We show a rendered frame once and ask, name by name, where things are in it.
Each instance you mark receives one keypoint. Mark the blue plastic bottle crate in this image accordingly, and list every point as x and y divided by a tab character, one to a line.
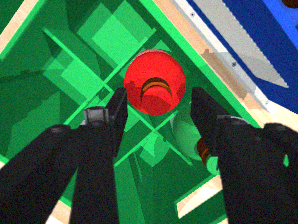
261	38

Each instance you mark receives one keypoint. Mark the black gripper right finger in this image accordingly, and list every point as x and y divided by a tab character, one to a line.
252	191

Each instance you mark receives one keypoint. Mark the green crate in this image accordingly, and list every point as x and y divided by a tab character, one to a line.
58	60

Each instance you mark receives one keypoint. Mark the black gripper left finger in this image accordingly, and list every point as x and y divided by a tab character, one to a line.
30	188

